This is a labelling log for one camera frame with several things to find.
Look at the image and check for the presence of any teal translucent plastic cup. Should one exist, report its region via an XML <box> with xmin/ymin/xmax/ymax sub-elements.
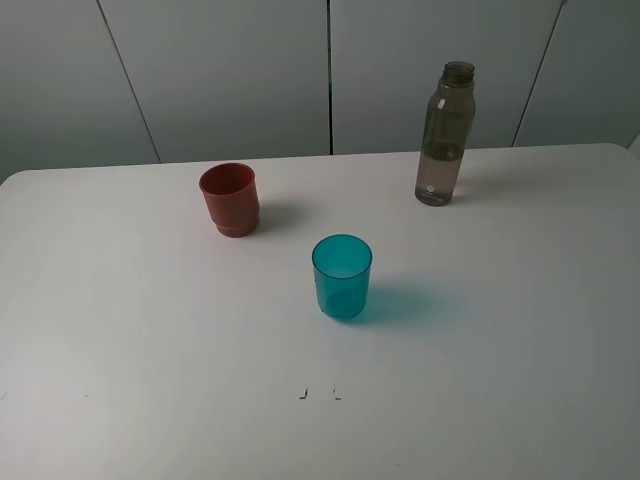
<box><xmin>311</xmin><ymin>234</ymin><xmax>373</xmax><ymax>321</ymax></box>

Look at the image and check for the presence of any brown translucent water bottle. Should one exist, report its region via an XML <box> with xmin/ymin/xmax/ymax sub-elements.
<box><xmin>415</xmin><ymin>61</ymin><xmax>476</xmax><ymax>206</ymax></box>

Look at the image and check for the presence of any red plastic cup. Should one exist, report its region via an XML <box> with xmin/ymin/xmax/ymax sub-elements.
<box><xmin>199</xmin><ymin>163</ymin><xmax>260</xmax><ymax>238</ymax></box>

